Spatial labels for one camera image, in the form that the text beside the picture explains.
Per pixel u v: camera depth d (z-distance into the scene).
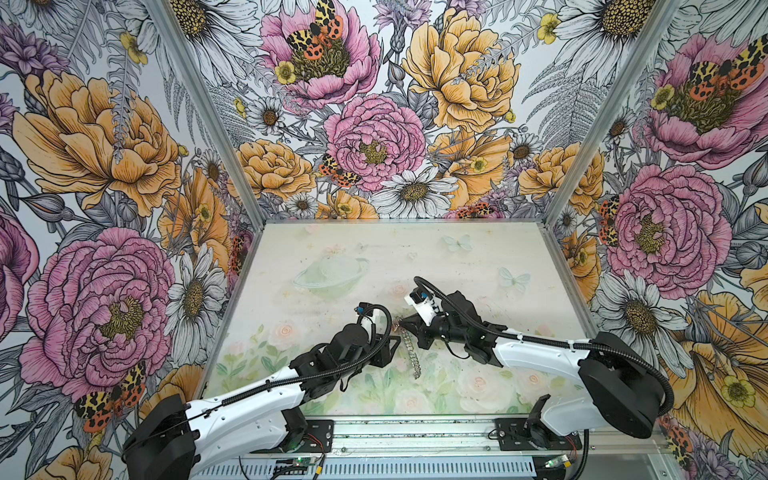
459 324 0.66
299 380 0.54
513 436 0.74
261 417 0.51
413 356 0.77
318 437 0.74
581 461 0.70
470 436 0.76
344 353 0.60
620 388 0.43
